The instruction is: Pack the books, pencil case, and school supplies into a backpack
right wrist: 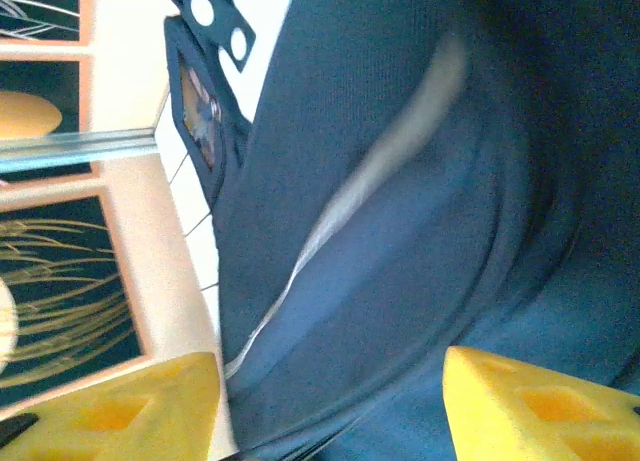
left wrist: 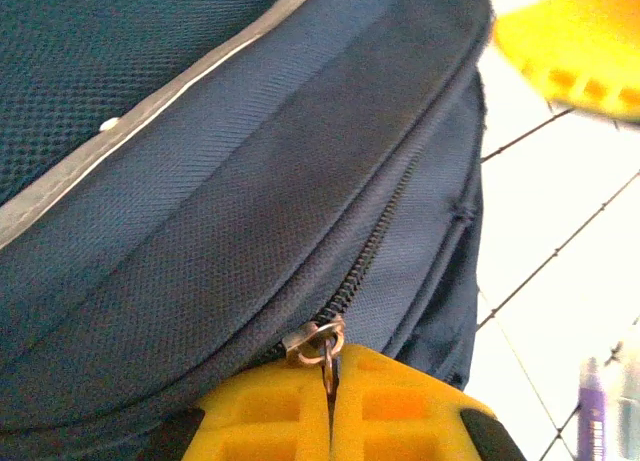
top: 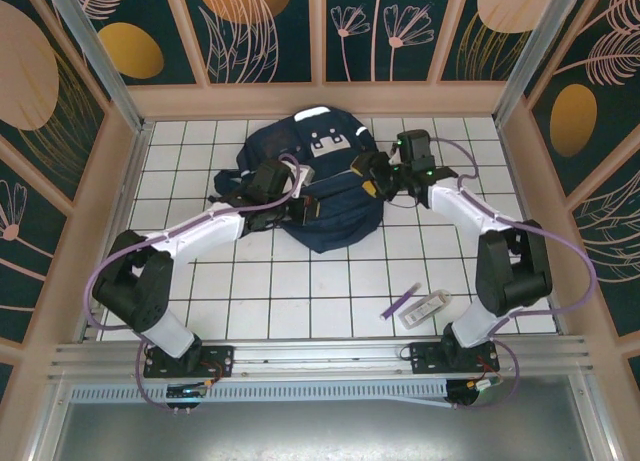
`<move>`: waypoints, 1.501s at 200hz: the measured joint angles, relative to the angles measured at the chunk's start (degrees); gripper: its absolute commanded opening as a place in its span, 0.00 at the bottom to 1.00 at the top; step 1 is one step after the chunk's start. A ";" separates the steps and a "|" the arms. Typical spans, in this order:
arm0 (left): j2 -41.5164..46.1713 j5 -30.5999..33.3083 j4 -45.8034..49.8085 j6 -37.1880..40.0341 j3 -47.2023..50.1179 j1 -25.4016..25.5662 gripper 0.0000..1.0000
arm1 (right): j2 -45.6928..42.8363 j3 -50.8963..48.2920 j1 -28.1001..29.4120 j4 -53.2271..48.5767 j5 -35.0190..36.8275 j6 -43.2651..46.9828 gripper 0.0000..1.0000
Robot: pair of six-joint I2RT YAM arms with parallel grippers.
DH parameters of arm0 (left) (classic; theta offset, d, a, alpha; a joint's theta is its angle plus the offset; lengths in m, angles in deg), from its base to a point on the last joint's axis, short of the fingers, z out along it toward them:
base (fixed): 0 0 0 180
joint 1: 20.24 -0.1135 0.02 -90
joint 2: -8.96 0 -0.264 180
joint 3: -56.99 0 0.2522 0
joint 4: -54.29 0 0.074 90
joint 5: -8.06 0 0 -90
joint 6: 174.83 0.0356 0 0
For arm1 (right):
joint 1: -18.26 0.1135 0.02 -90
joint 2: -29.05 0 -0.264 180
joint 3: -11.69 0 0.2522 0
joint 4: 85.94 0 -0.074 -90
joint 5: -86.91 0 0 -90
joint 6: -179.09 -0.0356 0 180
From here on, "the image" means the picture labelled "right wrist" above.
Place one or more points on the navy blue backpack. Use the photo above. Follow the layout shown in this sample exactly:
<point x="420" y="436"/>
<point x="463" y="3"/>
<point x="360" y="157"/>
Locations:
<point x="400" y="231"/>

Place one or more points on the left aluminium corner post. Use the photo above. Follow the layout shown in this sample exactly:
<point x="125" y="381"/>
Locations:
<point x="75" y="148"/>

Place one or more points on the dark panel with orange oval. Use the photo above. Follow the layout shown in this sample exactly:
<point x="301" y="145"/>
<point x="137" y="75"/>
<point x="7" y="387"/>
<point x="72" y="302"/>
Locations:
<point x="30" y="116"/>

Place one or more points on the dark panel orange circle leaves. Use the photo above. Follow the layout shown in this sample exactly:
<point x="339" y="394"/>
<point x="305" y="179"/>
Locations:
<point x="40" y="11"/>

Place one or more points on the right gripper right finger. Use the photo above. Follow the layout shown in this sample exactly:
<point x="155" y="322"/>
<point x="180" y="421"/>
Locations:
<point x="540" y="421"/>

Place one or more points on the dark panel large pale circle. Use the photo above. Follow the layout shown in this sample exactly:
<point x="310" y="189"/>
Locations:
<point x="60" y="281"/>

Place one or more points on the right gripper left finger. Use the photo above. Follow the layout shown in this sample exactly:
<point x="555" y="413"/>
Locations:
<point x="110" y="421"/>

